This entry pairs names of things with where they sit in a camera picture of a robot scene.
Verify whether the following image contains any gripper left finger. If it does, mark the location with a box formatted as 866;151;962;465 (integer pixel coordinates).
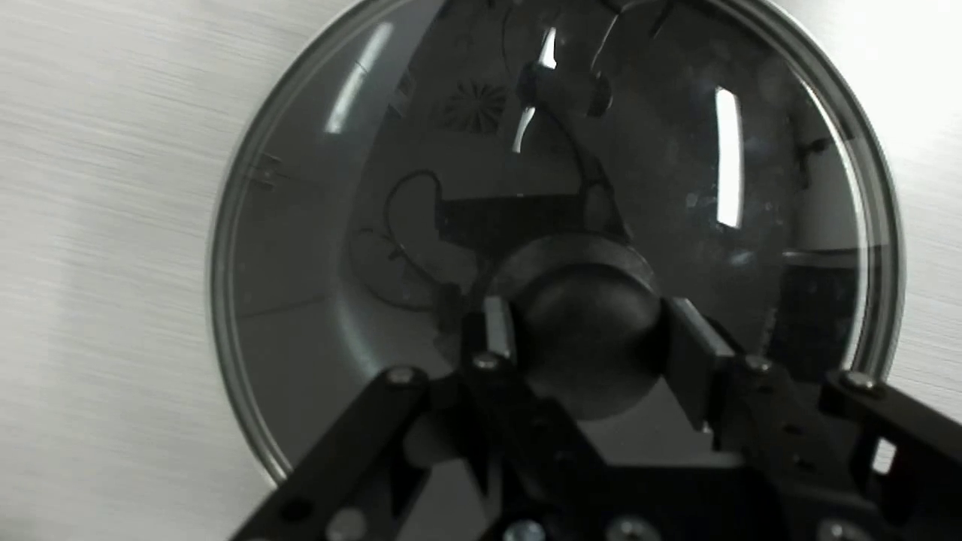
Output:
229;295;610;541

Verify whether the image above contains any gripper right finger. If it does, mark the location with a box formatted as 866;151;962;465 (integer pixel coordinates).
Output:
660;297;962;541

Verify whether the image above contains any glass pot lid black knob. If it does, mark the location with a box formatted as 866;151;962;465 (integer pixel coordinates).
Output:
209;0;905;488

